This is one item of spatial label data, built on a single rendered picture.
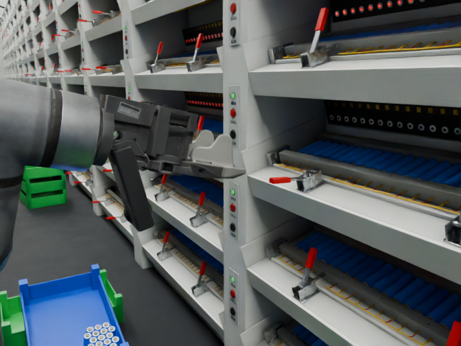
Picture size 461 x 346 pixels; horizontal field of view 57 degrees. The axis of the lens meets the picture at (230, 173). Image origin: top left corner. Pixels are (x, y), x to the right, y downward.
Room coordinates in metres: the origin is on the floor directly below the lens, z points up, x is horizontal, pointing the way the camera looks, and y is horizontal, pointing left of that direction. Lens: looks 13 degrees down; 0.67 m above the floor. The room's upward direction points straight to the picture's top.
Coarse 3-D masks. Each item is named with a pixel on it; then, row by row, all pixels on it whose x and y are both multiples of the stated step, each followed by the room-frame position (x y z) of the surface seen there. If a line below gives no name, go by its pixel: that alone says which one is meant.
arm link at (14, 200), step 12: (0, 180) 0.43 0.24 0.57; (12, 180) 0.44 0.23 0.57; (0, 192) 0.43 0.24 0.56; (12, 192) 0.44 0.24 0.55; (0, 204) 0.43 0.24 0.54; (12, 204) 0.45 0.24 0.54; (0, 216) 0.42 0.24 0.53; (12, 216) 0.45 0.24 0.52; (0, 228) 0.41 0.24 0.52; (12, 228) 0.46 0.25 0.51; (0, 240) 0.40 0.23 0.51; (12, 240) 0.48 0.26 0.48; (0, 252) 0.40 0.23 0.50; (0, 264) 0.44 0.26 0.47
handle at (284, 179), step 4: (304, 172) 0.68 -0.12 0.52; (284, 176) 0.66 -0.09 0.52; (304, 176) 0.68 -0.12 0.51; (308, 176) 0.68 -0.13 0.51; (272, 180) 0.64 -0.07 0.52; (276, 180) 0.64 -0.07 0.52; (280, 180) 0.65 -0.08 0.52; (284, 180) 0.65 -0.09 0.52; (288, 180) 0.65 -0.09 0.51; (292, 180) 0.66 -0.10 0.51; (296, 180) 0.66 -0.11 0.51; (300, 180) 0.67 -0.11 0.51
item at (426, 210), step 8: (280, 168) 0.79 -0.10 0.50; (288, 168) 0.77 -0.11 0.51; (336, 184) 0.66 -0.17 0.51; (344, 184) 0.65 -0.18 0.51; (360, 192) 0.62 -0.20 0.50; (368, 192) 0.60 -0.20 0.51; (384, 200) 0.58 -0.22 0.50; (392, 200) 0.57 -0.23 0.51; (400, 200) 0.56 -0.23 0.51; (416, 208) 0.53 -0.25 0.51; (424, 208) 0.52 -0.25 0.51; (440, 216) 0.50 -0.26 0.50; (448, 216) 0.49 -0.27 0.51; (456, 216) 0.49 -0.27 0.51
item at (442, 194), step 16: (288, 160) 0.80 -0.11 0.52; (304, 160) 0.75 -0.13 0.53; (320, 160) 0.73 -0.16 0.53; (336, 176) 0.67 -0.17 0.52; (352, 176) 0.66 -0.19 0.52; (368, 176) 0.63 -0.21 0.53; (384, 176) 0.60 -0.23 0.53; (400, 176) 0.59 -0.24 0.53; (384, 192) 0.59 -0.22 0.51; (400, 192) 0.58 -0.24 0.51; (416, 192) 0.56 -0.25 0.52; (432, 192) 0.54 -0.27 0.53; (448, 192) 0.52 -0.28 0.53
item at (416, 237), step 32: (352, 128) 0.81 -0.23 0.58; (256, 160) 0.82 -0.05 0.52; (256, 192) 0.80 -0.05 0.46; (288, 192) 0.70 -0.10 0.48; (320, 192) 0.66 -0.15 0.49; (352, 192) 0.63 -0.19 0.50; (352, 224) 0.57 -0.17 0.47; (384, 224) 0.52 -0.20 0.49; (416, 224) 0.50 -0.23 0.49; (416, 256) 0.48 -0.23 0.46; (448, 256) 0.44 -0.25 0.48
